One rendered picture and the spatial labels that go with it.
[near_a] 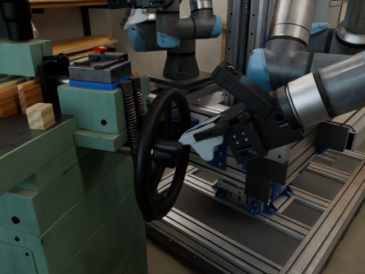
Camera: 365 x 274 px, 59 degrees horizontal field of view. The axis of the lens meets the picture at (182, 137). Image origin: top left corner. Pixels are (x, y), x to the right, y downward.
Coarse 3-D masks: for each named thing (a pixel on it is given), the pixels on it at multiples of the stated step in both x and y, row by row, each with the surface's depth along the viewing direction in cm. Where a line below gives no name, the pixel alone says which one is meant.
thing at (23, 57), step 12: (0, 48) 69; (12, 48) 68; (24, 48) 67; (36, 48) 69; (48, 48) 72; (0, 60) 71; (12, 60) 70; (24, 60) 69; (36, 60) 69; (48, 60) 73; (0, 72) 72; (12, 72) 71; (24, 72) 70; (36, 72) 70
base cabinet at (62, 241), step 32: (128, 160) 92; (96, 192) 78; (128, 192) 95; (64, 224) 67; (96, 224) 80; (128, 224) 97; (0, 256) 68; (32, 256) 64; (64, 256) 69; (96, 256) 81; (128, 256) 101
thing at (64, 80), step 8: (40, 64) 68; (48, 64) 69; (56, 64) 71; (64, 64) 74; (40, 72) 68; (48, 72) 69; (56, 72) 72; (64, 72) 74; (40, 80) 69; (48, 80) 69; (56, 80) 72; (64, 80) 71; (48, 88) 70; (56, 88) 72; (48, 96) 70; (56, 96) 73
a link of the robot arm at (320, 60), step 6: (318, 54) 55; (324, 54) 55; (330, 54) 54; (336, 54) 54; (312, 60) 54; (318, 60) 54; (324, 60) 54; (330, 60) 53; (336, 60) 53; (312, 66) 54; (318, 66) 53; (324, 66) 53
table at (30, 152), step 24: (0, 120) 64; (24, 120) 64; (72, 120) 65; (0, 144) 54; (24, 144) 54; (48, 144) 59; (72, 144) 66; (96, 144) 65; (120, 144) 66; (0, 168) 50; (24, 168) 55; (0, 192) 50
